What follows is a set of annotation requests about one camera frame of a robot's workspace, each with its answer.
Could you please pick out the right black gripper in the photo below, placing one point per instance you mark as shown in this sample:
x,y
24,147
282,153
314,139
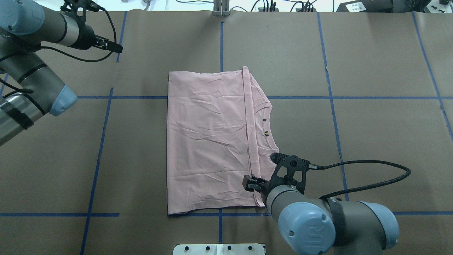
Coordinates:
x,y
264,185

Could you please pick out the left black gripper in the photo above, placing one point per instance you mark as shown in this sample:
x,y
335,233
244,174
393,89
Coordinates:
x,y
86,39

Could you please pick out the pink Snoopy t-shirt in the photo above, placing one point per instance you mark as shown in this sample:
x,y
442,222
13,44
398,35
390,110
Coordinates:
x,y
218,131

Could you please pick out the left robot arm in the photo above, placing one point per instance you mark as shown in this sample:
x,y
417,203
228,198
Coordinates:
x,y
25,24

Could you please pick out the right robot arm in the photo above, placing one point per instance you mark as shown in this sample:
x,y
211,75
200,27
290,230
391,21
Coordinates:
x,y
315,226

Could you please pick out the black power box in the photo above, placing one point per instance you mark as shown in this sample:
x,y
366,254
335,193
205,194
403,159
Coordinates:
x,y
371,6

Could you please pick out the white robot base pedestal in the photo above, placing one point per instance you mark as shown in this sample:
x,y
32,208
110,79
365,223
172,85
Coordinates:
x,y
220,249

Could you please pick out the aluminium frame post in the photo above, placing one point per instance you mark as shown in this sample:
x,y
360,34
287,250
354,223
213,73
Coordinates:
x,y
221,8

